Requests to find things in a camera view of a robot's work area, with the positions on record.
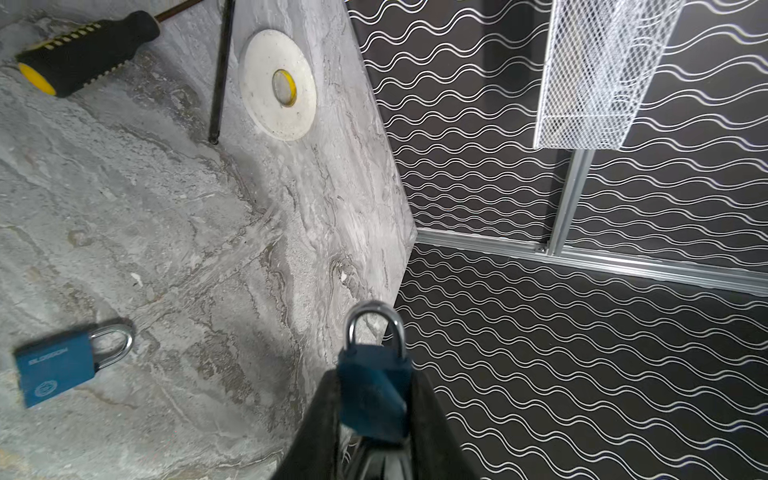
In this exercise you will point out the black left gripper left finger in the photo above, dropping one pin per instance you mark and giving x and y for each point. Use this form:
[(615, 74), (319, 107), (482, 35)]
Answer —
[(315, 451)]

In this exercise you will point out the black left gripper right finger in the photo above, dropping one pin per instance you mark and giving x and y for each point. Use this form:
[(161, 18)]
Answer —
[(436, 454)]

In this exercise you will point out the small blue padlock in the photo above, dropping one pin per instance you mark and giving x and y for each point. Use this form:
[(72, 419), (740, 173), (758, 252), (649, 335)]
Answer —
[(375, 380)]

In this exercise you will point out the black hex key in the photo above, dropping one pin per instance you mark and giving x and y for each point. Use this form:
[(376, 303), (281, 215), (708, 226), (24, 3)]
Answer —
[(219, 90)]

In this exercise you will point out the large blue padlock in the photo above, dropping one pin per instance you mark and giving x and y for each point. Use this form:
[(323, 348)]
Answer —
[(60, 363)]

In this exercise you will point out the white tape roll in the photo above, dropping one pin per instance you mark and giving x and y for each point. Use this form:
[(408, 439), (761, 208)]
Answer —
[(277, 85)]

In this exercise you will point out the black yellow screwdriver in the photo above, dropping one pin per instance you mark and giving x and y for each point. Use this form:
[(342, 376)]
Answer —
[(67, 63)]

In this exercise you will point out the white wire basket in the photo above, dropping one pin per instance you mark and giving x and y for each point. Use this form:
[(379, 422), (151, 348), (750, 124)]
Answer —
[(600, 59)]

